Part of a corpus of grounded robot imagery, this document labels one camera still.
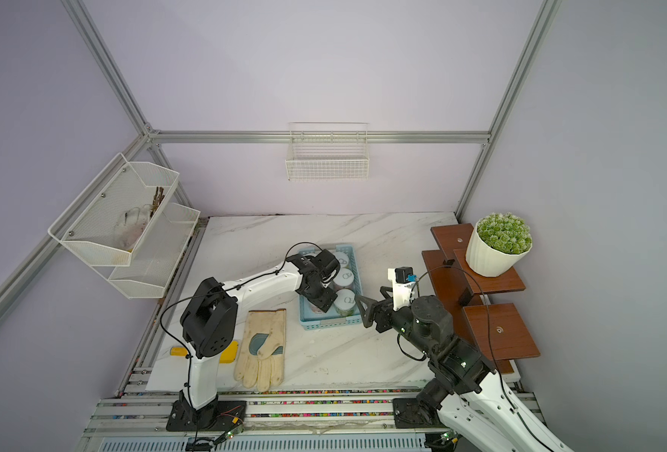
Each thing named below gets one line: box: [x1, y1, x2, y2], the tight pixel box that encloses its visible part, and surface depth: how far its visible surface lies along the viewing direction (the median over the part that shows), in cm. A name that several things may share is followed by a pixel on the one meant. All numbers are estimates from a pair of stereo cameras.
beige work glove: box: [233, 308, 287, 393], surface depth 84 cm
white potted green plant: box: [465, 211, 533, 277], surface depth 69 cm
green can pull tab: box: [333, 288, 357, 317], surface depth 91 cm
